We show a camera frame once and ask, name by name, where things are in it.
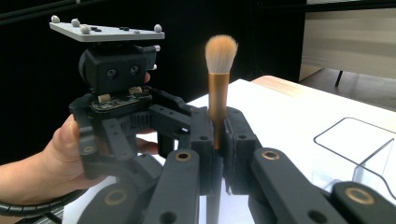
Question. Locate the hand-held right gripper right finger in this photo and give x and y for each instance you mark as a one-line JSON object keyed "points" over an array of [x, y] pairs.
{"points": [[238, 149]]}

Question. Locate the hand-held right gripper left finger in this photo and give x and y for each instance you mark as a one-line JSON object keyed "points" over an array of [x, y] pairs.
{"points": [[204, 146]]}

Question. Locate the clear acrylic organizer box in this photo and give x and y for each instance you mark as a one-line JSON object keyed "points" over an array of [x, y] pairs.
{"points": [[367, 174]]}

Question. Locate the black horizontal rail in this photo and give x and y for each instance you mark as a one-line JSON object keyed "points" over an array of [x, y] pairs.
{"points": [[348, 4]]}

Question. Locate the black curtain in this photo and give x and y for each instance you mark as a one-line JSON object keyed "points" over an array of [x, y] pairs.
{"points": [[186, 62]]}

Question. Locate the large gold-ferrule makeup brush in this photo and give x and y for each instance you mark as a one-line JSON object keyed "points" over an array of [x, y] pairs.
{"points": [[218, 93]]}

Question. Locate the white table cover sheet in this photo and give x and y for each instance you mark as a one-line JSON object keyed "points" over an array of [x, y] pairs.
{"points": [[280, 124]]}

